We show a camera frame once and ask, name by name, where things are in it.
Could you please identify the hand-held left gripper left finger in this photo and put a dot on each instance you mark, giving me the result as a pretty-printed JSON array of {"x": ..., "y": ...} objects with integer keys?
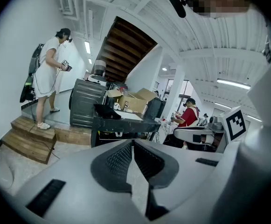
[{"x": 67, "y": 171}]

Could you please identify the black box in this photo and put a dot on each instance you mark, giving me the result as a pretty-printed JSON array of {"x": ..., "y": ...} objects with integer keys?
[{"x": 155, "y": 108}]

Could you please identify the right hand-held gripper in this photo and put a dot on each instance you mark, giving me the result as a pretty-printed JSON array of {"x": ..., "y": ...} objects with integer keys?
[{"x": 235, "y": 125}]

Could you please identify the black marble vanity cabinet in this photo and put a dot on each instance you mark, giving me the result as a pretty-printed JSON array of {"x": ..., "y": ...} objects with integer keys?
[{"x": 126, "y": 126}]

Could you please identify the white and grey kitchen appliance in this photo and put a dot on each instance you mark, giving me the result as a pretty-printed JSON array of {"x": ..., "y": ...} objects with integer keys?
[{"x": 99, "y": 72}]

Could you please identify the dark ribbed metal appliance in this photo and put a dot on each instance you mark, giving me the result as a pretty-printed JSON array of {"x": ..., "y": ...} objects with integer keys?
[{"x": 86, "y": 104}]

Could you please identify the wooden step platform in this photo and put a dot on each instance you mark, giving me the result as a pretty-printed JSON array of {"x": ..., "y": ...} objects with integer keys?
[{"x": 32, "y": 139}]

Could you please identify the open flapped cardboard box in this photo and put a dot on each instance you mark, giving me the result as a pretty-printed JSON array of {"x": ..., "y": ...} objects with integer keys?
[{"x": 133, "y": 101}]

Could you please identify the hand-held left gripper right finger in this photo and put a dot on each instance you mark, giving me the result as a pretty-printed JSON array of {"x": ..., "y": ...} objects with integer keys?
[{"x": 189, "y": 171}]

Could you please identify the brown wooden staircase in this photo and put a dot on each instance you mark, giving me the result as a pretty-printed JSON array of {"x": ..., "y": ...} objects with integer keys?
[{"x": 126, "y": 48}]

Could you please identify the ceiling tube light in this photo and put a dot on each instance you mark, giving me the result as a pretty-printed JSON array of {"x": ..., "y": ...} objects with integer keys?
[
  {"x": 87, "y": 47},
  {"x": 233, "y": 84}
]

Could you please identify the white mug with blue print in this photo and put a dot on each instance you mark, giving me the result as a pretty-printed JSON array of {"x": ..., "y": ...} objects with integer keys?
[{"x": 116, "y": 106}]

